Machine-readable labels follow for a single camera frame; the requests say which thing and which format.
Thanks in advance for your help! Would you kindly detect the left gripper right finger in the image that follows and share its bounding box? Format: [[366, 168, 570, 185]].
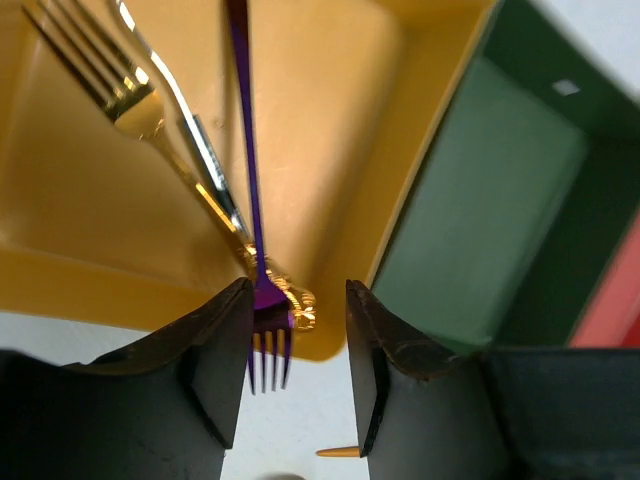
[[345, 280, 464, 456]]

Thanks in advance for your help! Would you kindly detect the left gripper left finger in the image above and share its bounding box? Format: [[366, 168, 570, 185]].
[[65, 277, 254, 449]]

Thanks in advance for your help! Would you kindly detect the purple fork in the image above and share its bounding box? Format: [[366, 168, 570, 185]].
[[226, 0, 294, 388]]

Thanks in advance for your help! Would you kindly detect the gold fork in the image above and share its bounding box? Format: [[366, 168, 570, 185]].
[[22, 1, 316, 331]]

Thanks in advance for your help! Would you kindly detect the silver teal-handled fork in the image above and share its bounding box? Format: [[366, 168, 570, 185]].
[[111, 1, 253, 243]]

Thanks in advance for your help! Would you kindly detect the orange gold spoon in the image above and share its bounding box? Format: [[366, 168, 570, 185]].
[[316, 446, 360, 458]]

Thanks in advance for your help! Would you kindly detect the yellow square container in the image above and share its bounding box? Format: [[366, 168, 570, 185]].
[[1, 1, 492, 361]]

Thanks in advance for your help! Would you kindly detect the green square container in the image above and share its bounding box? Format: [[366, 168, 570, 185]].
[[373, 1, 639, 352]]

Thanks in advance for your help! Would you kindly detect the red square container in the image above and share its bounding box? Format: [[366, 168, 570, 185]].
[[570, 216, 640, 348]]

